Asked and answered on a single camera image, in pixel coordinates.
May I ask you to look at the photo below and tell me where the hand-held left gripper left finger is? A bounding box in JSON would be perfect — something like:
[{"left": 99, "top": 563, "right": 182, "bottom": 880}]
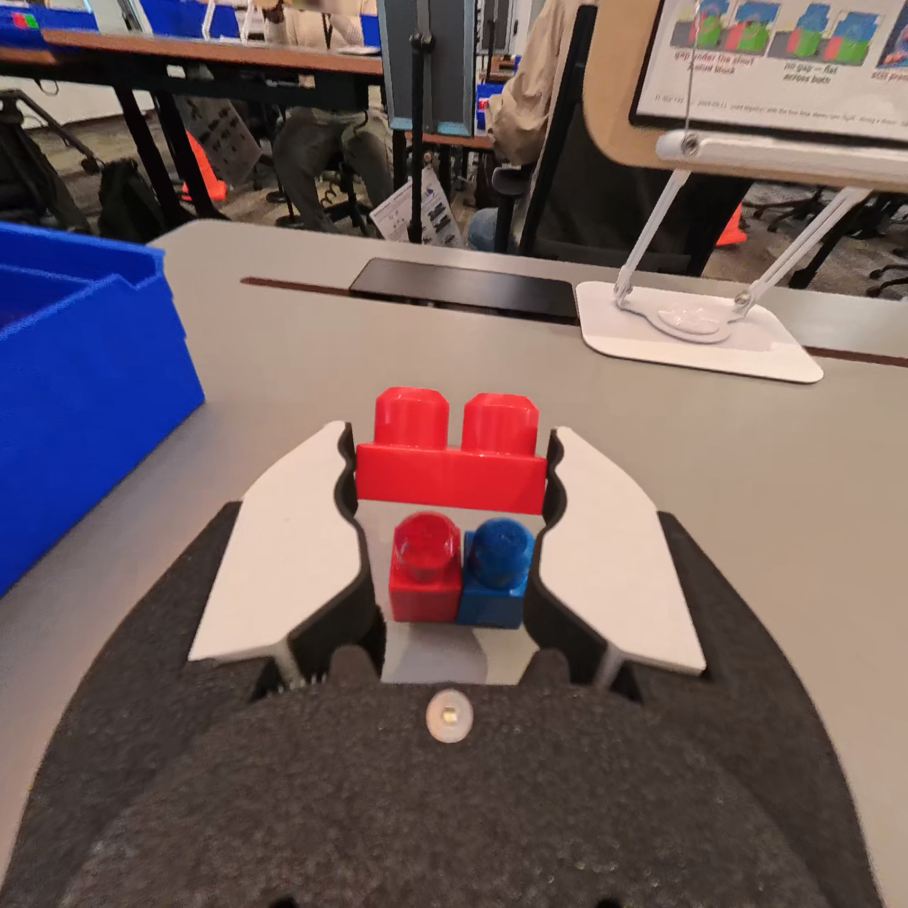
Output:
[{"left": 188, "top": 420, "right": 387, "bottom": 689}]

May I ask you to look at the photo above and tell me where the red two-stud block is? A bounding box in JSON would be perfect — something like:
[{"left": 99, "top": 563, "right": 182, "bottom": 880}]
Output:
[{"left": 355, "top": 386, "right": 549, "bottom": 515}]

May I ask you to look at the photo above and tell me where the white printed sign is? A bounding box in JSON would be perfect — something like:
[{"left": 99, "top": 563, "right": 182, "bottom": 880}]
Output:
[{"left": 174, "top": 96, "right": 261, "bottom": 187}]

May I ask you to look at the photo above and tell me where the grey monitor on pole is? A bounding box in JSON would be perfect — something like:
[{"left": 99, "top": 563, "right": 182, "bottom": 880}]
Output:
[{"left": 376, "top": 0, "right": 478, "bottom": 244}]

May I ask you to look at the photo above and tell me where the brown background table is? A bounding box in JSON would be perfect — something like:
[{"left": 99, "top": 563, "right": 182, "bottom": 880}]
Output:
[{"left": 0, "top": 28, "right": 384, "bottom": 221}]

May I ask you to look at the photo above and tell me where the printed cardboard box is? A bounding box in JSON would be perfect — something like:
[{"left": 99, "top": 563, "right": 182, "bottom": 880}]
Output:
[{"left": 369, "top": 166, "right": 469, "bottom": 249}]

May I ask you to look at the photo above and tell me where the black backpack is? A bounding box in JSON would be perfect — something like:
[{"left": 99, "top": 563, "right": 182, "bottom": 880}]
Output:
[{"left": 96, "top": 159, "right": 167, "bottom": 242}]

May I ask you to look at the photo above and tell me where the red single-stud block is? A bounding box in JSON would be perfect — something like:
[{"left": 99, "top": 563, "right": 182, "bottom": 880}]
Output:
[{"left": 389, "top": 512, "right": 463, "bottom": 624}]

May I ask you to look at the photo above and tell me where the black table panel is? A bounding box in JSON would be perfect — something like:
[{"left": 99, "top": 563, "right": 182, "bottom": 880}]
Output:
[{"left": 349, "top": 257, "right": 579, "bottom": 323}]

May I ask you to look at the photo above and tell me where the wooden instruction board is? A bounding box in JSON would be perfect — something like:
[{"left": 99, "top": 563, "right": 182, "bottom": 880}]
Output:
[{"left": 582, "top": 0, "right": 908, "bottom": 171}]

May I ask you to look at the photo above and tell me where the blue single-stud block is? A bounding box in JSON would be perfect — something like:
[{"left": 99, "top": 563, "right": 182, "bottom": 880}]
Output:
[{"left": 456, "top": 518, "right": 535, "bottom": 629}]

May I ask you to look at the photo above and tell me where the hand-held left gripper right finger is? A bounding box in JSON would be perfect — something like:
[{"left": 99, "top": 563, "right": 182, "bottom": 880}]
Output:
[{"left": 522, "top": 426, "right": 708, "bottom": 690}]

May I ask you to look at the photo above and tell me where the black office chair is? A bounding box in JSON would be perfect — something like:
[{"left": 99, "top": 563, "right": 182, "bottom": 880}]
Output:
[{"left": 518, "top": 3, "right": 753, "bottom": 278}]

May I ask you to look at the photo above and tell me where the blue plastic bin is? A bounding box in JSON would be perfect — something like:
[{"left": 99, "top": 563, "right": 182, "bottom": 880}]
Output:
[
  {"left": 0, "top": 3, "right": 100, "bottom": 47},
  {"left": 138, "top": 0, "right": 242, "bottom": 40},
  {"left": 0, "top": 220, "right": 207, "bottom": 600}
]

